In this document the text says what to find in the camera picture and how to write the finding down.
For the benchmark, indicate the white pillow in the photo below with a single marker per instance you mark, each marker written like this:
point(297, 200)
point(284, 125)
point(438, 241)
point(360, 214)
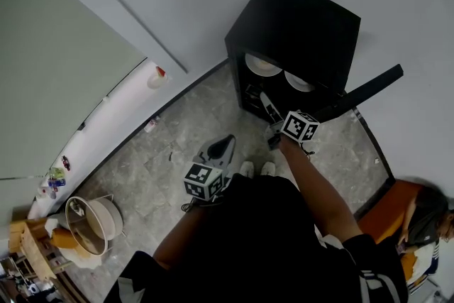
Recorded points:
point(423, 259)

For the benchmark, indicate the white appliance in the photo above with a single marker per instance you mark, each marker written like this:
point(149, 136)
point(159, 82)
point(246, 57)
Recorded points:
point(425, 291)

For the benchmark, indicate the person's white shoe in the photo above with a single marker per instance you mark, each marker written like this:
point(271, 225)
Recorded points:
point(268, 168)
point(247, 169)

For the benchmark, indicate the orange seat cushion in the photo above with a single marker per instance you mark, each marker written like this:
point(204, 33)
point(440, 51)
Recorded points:
point(408, 265)

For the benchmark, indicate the person's right white shoe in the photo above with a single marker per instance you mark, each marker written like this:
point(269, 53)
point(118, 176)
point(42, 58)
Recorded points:
point(268, 168)

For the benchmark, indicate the brown egg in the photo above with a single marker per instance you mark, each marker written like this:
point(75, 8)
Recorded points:
point(264, 64)

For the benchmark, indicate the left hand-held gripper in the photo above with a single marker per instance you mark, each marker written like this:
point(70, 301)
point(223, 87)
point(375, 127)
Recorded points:
point(202, 182)

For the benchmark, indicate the person's black clothing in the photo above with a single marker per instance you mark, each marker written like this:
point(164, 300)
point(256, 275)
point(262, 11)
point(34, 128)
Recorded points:
point(259, 248)

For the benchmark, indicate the orange sofa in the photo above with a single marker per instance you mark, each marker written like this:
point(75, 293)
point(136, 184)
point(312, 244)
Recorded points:
point(383, 213)

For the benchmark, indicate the small white container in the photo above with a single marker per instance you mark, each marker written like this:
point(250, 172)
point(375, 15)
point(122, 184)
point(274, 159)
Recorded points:
point(47, 192)

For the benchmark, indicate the person's left forearm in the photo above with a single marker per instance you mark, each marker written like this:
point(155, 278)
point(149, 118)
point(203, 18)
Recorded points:
point(177, 241)

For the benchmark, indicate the small white bottle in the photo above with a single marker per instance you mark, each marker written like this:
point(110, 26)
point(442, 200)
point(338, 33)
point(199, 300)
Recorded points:
point(152, 124)

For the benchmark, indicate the person's left white shoe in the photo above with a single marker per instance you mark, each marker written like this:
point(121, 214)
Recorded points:
point(247, 169)

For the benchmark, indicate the crumpled white paper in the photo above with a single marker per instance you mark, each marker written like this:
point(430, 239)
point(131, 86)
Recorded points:
point(78, 209)

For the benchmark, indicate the white spray bottle red top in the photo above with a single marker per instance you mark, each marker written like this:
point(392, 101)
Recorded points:
point(156, 79)

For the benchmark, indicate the white plate with strawberries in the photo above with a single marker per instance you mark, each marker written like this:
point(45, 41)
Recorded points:
point(298, 83)

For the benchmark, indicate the white plate with peach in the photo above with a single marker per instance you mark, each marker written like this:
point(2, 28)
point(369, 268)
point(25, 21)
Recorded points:
point(255, 69)

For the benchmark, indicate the white window ledge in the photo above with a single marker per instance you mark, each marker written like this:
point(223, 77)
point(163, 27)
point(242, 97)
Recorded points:
point(106, 117)

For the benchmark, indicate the black mini fridge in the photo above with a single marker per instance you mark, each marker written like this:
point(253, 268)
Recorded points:
point(301, 21)

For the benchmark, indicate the round beige bin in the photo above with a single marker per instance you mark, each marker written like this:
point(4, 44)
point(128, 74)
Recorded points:
point(104, 223)

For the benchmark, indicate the yellow cushion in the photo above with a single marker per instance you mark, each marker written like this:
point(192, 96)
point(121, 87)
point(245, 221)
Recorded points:
point(81, 252)

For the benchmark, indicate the person's right forearm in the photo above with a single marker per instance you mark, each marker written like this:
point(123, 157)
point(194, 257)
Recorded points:
point(319, 184)

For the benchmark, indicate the green packet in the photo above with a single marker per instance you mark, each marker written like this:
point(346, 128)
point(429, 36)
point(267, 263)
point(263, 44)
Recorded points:
point(56, 173)

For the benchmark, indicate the red toy car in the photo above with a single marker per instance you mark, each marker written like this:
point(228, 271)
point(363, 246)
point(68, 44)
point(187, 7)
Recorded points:
point(65, 162)

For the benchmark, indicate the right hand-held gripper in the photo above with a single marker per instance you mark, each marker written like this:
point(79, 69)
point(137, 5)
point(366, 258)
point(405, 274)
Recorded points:
point(299, 126)

